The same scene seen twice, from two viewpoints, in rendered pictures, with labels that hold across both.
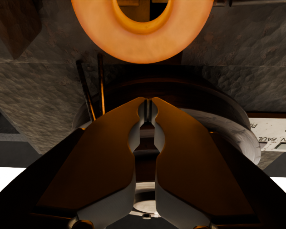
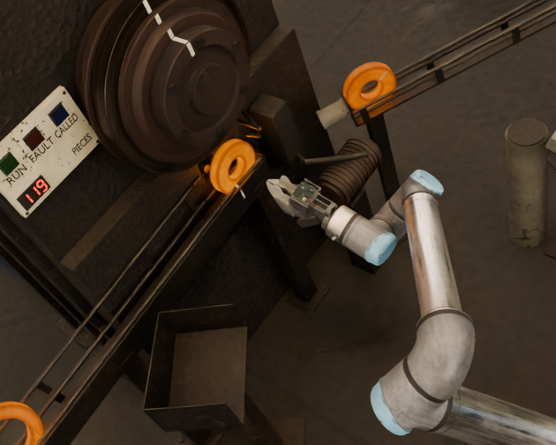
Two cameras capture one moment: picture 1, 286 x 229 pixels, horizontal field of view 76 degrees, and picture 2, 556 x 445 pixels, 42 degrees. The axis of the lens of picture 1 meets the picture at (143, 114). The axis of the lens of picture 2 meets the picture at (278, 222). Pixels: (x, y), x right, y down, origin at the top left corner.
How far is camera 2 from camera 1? 1.96 m
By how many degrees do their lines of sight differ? 103
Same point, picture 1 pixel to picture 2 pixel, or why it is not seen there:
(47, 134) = not seen: outside the picture
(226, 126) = (184, 164)
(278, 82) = (98, 185)
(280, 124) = (56, 174)
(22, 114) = not seen: outside the picture
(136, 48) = (232, 154)
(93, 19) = (247, 150)
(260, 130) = (63, 153)
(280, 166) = not seen: outside the picture
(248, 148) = (155, 164)
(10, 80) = (251, 20)
